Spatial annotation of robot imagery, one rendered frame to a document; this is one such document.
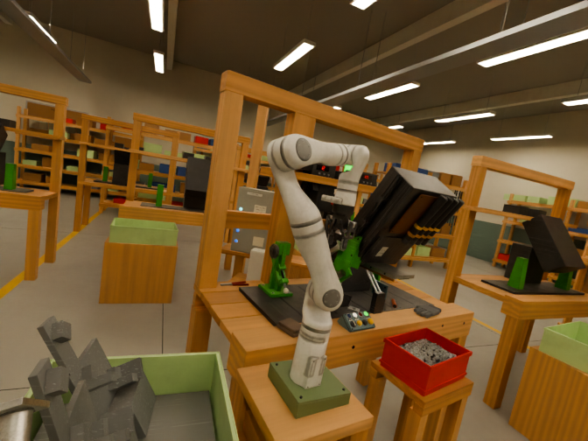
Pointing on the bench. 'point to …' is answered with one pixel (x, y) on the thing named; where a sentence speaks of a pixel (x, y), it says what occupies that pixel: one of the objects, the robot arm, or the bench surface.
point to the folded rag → (290, 326)
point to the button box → (355, 321)
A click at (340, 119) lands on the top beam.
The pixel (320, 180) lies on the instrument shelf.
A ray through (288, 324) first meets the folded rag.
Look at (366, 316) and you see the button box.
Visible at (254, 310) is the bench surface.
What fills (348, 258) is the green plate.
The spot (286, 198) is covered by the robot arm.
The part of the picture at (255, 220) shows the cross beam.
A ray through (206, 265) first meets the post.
